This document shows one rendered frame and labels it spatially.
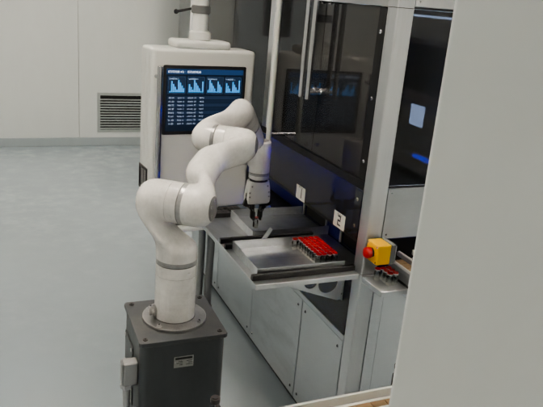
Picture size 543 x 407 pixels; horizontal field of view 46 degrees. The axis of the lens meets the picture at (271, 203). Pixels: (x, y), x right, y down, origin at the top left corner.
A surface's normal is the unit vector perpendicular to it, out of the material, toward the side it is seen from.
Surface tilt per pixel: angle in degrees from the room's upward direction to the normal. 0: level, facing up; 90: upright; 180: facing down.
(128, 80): 90
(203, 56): 90
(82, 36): 90
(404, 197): 90
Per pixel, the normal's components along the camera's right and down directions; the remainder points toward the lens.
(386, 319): 0.39, 0.32
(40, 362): 0.08, -0.95
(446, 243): -0.92, 0.05
